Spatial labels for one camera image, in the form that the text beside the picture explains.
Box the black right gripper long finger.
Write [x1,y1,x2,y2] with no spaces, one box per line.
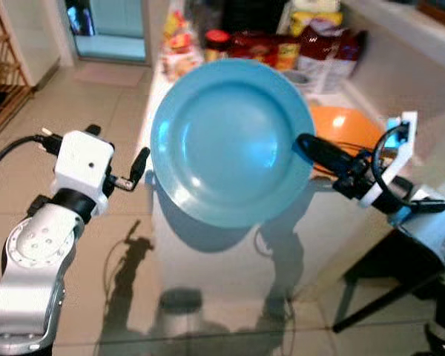
[292,133,357,176]

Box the blue round plate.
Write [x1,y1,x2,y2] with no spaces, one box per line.
[150,58,317,228]

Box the orange round plate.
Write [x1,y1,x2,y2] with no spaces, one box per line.
[309,106,387,179]

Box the pale floor mat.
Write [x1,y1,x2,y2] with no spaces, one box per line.
[73,62,147,89]

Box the clear drinking glass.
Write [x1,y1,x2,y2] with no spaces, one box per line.
[281,70,317,95]

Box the red and white bag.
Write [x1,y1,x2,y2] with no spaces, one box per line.
[295,19,369,95]

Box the blue glass door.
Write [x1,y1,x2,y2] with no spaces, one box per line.
[65,0,148,62]

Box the wooden slatted rack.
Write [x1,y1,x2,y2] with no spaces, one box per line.
[0,0,32,147]

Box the white counter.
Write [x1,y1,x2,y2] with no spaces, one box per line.
[340,0,445,182]

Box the red and yellow snack pack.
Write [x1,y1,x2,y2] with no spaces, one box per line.
[228,31,301,73]

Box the colourful clear snack bag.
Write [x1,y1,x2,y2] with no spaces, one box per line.
[161,10,205,80]

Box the yellow snack bag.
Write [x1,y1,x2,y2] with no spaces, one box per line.
[289,8,344,38]

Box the jar with red lid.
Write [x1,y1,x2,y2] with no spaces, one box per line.
[204,29,231,62]

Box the brown woven basket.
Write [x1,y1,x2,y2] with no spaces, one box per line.
[415,0,445,30]

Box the black appliance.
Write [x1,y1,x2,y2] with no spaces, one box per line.
[220,0,291,35]

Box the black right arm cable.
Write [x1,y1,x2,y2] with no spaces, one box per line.
[370,124,445,214]

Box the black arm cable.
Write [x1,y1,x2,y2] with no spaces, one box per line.
[0,132,63,186]
[370,124,445,214]

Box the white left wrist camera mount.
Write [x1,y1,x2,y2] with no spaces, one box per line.
[53,131,116,201]

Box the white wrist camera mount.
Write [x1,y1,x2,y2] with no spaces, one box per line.
[358,111,419,208]
[53,131,116,201]

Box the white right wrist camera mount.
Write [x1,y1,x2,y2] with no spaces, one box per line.
[358,111,419,208]

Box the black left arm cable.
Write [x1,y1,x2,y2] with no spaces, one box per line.
[0,132,63,186]

